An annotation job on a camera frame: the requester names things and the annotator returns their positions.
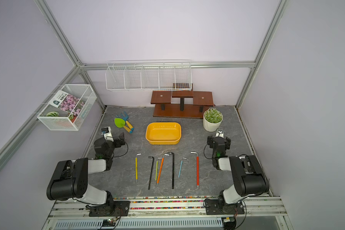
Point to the long black hex key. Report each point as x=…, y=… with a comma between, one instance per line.
x=173, y=167

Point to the small white wire basket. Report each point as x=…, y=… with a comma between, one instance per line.
x=66, y=121

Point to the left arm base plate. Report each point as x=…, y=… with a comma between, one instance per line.
x=115, y=209

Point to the orange hex key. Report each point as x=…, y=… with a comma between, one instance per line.
x=161, y=168

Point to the short black hex key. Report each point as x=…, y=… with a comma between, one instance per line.
x=151, y=170

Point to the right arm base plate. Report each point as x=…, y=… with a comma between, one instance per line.
x=217, y=207

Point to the flower seed packet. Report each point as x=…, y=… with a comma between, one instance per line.
x=67, y=102

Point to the green striped ball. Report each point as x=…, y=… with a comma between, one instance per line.
x=52, y=114

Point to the brown wooden stand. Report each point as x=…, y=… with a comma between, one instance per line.
x=181, y=104

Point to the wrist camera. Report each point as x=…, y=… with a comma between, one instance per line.
x=220, y=132
x=107, y=134

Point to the colourful grid item in basket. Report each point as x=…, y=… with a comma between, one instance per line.
x=181, y=86

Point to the red hex key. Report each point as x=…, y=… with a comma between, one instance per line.
x=197, y=168

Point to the yellow plastic storage box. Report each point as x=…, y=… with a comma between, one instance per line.
x=163, y=133

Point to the blue toy rake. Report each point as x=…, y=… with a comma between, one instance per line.
x=125, y=117

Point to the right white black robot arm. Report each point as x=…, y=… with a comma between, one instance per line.
x=247, y=175

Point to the blue hex key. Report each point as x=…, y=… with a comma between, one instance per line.
x=181, y=165

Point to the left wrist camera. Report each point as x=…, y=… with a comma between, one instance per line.
x=107, y=134

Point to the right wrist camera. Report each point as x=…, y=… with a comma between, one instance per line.
x=220, y=132

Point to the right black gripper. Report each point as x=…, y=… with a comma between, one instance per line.
x=211, y=141

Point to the long white wire basket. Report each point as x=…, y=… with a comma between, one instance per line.
x=146, y=75

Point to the yellow hex key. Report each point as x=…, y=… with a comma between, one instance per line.
x=136, y=166

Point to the aluminium mounting rail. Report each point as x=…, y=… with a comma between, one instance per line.
x=172, y=212

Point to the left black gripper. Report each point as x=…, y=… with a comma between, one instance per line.
x=118, y=144

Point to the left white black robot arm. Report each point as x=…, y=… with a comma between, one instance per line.
x=70, y=178

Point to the white pot green succulent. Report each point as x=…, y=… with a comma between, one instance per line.
x=212, y=119

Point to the green hex key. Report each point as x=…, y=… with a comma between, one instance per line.
x=157, y=168

